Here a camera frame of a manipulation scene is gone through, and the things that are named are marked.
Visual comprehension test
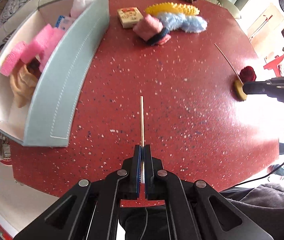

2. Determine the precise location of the pink sponge block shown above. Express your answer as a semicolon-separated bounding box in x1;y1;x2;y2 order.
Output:
0;41;27;76
20;24;65;72

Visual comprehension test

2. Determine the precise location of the beige knit sock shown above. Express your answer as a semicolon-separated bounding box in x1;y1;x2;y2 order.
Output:
9;58;41;108

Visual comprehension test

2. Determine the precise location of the light blue fluffy cloth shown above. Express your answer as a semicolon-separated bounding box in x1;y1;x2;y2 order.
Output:
156;12;208;33

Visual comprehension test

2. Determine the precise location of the yellow cartoon tissue pack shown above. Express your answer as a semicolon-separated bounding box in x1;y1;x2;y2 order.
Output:
55;15;75;31

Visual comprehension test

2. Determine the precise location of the yellow foam fruit net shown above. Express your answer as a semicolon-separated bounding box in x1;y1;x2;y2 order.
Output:
145;2;200;16

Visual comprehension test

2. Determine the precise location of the thin wooden stick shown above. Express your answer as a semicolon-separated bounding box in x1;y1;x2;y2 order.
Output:
140;96;145;147

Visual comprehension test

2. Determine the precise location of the pink red knit sock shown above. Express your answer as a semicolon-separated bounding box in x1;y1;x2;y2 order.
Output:
133;14;171;46

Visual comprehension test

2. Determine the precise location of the red fabric rose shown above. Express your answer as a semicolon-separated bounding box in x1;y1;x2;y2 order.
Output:
233;66;256;101

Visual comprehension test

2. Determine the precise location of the teal white storage box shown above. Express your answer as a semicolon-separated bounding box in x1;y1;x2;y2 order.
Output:
0;0;109;147

